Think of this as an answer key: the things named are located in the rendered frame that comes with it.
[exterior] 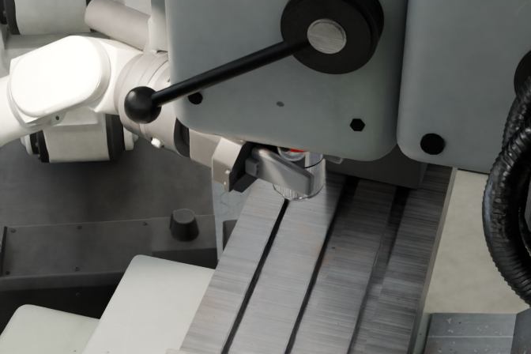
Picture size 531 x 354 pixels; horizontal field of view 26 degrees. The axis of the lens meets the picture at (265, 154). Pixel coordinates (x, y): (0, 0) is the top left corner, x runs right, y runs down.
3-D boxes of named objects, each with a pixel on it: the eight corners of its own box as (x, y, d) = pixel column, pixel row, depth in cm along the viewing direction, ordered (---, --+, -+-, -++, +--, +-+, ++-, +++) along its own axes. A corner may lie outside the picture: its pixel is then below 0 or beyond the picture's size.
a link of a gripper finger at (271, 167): (312, 196, 103) (255, 171, 105) (313, 169, 101) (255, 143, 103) (302, 206, 102) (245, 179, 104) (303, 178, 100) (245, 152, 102)
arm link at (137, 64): (129, 143, 108) (39, 101, 113) (190, 141, 117) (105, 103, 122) (164, 28, 106) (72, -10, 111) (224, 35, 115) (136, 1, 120)
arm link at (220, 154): (229, 140, 99) (122, 92, 104) (231, 222, 105) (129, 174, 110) (309, 71, 107) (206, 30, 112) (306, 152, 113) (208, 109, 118)
